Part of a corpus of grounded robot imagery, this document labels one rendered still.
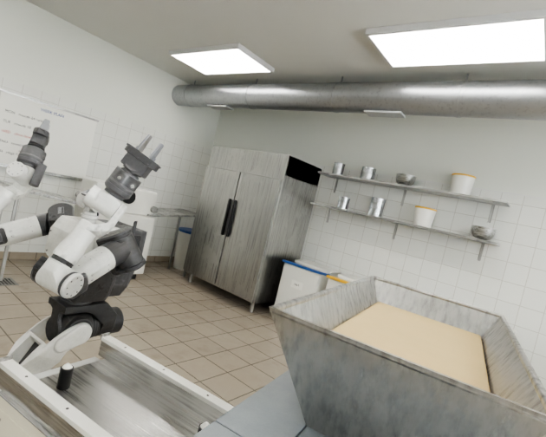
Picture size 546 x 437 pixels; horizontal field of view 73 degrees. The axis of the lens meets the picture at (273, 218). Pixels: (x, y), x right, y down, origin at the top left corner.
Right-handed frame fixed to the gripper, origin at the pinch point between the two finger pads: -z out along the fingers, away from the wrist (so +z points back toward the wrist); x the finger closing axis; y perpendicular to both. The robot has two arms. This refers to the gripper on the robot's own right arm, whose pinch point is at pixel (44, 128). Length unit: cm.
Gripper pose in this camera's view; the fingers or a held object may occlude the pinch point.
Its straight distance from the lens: 187.8
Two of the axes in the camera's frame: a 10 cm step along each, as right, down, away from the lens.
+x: 5.2, -2.3, -8.2
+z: -1.6, 9.2, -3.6
